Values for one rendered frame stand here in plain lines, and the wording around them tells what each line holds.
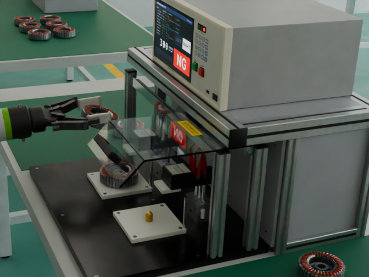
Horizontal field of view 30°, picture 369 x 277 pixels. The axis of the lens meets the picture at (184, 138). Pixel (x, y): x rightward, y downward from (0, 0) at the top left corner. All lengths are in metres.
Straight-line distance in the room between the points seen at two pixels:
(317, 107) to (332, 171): 0.17
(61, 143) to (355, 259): 1.06
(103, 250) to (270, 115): 0.52
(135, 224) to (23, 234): 1.53
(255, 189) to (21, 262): 1.63
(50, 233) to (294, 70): 0.75
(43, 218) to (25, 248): 1.28
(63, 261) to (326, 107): 0.75
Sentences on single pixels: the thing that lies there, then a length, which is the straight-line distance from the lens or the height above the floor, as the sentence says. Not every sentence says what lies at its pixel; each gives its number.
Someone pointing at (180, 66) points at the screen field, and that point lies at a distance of 1.83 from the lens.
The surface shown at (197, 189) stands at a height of 0.84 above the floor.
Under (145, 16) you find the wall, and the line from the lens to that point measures 6.83.
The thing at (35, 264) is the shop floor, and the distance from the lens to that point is 3.08.
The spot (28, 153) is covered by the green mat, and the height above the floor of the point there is 0.75.
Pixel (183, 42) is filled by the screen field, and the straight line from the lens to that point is 1.81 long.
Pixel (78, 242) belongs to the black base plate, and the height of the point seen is 0.77.
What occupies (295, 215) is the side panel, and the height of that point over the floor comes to 0.85.
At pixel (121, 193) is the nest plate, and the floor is 0.78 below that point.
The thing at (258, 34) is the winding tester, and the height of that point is 1.30.
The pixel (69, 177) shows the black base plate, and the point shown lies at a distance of 2.08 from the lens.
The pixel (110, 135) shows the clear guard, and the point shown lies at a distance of 1.66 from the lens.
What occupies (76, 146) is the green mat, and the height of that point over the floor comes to 0.75.
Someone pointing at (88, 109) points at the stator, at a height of 0.96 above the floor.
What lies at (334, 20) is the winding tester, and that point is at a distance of 1.75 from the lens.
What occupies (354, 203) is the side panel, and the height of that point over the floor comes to 0.85.
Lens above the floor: 1.71
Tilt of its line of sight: 23 degrees down
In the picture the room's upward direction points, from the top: 3 degrees clockwise
